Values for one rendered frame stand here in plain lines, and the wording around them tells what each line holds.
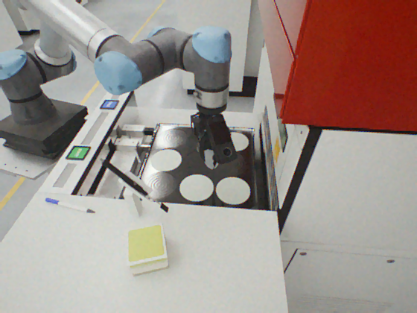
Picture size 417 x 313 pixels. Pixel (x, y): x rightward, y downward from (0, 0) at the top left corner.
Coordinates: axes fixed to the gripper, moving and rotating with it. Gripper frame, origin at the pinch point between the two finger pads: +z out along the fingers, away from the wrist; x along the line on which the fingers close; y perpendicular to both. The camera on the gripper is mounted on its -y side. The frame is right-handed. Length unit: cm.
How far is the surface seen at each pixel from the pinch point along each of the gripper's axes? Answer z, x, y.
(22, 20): 74, 105, 463
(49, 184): 1.3, 42.7, 13.7
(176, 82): 97, -59, 221
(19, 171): 15, 58, 40
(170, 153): 7.3, 7.7, 17.4
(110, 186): 9.3, 28.5, 13.4
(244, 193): 7.3, -6.6, -7.0
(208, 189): 7.3, 2.2, -1.5
